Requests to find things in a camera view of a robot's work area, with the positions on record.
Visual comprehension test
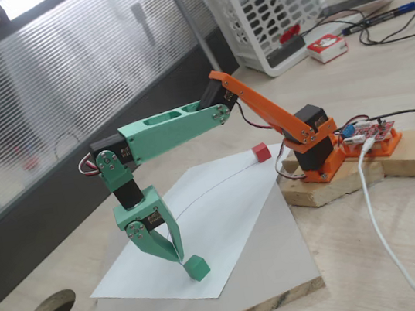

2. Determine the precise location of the green cube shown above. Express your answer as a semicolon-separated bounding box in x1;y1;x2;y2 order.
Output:
182;251;213;285

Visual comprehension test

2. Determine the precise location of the red cube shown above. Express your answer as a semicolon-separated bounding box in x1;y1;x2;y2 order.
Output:
250;141;274;165

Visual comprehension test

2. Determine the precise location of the white paper sheet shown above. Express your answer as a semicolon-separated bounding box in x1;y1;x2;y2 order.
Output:
72;142;310;311

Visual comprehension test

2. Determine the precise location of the grey frosted desk partition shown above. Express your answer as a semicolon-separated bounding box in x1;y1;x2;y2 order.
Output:
0;0;273;311

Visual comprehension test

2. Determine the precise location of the light wooden base block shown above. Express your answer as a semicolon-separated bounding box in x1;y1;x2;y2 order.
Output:
275;135;389;214

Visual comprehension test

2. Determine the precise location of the black and red stapler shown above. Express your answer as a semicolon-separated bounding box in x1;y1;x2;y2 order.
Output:
261;23;311;69

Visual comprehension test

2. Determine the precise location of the red circuit board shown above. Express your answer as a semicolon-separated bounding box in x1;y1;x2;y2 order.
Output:
334;115;400;151

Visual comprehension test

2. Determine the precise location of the orange circuit board holder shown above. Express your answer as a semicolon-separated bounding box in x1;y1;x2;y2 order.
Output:
339;125;406;164

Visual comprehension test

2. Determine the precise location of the red and white small box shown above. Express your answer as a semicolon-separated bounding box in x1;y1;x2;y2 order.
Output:
305;31;351;67

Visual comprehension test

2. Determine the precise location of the dark flat tablet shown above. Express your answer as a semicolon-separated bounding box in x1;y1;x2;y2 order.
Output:
313;0;393;22

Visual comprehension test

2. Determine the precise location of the blue and black marker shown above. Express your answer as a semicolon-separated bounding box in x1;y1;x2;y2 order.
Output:
338;1;415;37

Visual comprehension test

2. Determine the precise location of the wrist servo wire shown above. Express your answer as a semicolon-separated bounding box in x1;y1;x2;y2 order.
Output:
77;152;103;180

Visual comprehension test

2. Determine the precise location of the base servo wire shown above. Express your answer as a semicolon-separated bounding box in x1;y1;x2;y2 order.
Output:
270;137;308;186

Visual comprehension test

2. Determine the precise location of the elbow servo wire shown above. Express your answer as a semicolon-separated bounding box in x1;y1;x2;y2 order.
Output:
235;94;281;135

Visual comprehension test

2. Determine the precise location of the silver partition post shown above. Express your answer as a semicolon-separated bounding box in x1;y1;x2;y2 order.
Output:
163;0;226;81

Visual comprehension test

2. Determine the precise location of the thin black cable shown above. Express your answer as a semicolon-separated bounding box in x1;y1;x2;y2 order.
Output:
355;5;415;48

